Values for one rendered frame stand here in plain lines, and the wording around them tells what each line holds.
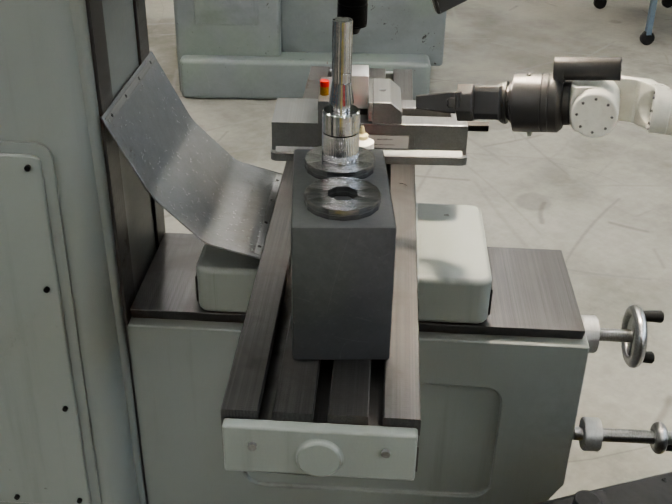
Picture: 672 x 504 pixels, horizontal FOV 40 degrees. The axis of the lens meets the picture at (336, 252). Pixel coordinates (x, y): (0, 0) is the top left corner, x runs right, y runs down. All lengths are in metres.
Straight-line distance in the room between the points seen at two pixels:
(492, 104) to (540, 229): 2.09
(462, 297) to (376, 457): 0.52
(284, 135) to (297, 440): 0.72
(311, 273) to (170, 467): 0.83
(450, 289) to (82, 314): 0.61
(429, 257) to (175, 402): 0.53
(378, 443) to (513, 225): 2.47
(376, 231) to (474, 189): 2.68
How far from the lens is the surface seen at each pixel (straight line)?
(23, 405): 1.71
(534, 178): 3.87
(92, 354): 1.62
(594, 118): 1.38
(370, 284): 1.08
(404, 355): 1.16
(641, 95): 1.46
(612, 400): 2.69
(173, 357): 1.65
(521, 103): 1.40
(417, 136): 1.64
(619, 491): 1.54
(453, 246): 1.62
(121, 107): 1.52
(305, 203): 1.09
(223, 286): 1.56
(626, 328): 1.84
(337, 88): 1.13
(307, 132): 1.64
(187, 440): 1.77
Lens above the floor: 1.62
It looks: 30 degrees down
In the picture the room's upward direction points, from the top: 1 degrees clockwise
